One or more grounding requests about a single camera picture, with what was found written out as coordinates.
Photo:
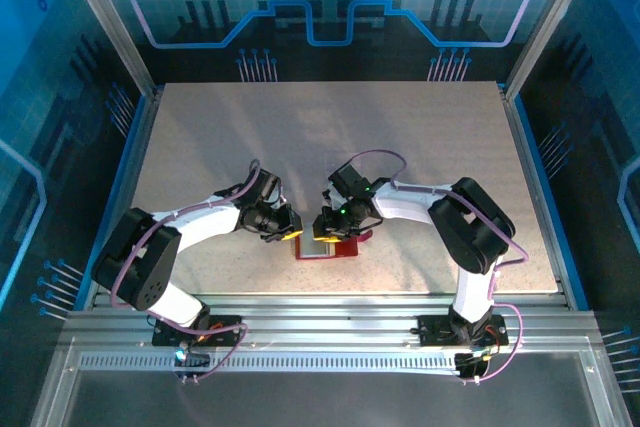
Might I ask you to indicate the red card holder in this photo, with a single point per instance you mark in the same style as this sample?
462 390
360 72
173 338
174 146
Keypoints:
345 249

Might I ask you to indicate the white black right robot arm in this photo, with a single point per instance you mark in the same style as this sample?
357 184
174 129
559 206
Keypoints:
400 202

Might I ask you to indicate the blue table edge strip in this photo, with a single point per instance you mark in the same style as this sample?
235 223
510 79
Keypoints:
114 197
551 197

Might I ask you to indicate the grey metal panel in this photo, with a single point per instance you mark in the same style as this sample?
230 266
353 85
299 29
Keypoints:
325 402

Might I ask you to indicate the aluminium cross rail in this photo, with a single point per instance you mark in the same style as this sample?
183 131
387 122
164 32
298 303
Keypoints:
325 324

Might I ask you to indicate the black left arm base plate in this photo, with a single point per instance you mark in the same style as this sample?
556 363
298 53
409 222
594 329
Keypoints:
232 339

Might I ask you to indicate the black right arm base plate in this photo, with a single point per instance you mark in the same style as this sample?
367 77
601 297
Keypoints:
432 332

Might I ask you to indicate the aluminium side rail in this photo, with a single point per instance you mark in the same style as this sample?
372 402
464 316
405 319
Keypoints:
126 197
536 197

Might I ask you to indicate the aluminium frame post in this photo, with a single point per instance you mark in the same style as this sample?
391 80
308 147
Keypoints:
548 22
111 22

